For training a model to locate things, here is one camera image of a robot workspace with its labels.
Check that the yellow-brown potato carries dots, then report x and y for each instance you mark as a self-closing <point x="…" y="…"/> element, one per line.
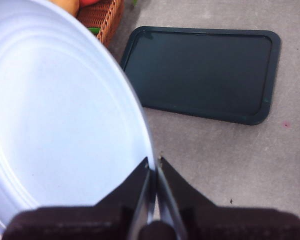
<point x="68" y="5"/>

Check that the green pepper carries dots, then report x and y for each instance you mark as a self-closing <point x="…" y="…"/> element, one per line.
<point x="93" y="30"/>

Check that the brown wicker basket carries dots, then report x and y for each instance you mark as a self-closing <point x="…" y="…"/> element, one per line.
<point x="102" y="17"/>

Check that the black rectangular tray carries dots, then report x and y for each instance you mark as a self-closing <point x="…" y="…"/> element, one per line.
<point x="200" y="75"/>

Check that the light blue round plate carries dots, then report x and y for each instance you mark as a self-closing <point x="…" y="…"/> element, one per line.
<point x="52" y="100"/>

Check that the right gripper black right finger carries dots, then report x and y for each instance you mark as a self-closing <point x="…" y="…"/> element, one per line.
<point x="227" y="222"/>

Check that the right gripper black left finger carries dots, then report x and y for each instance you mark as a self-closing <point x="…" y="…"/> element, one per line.
<point x="90" y="222"/>

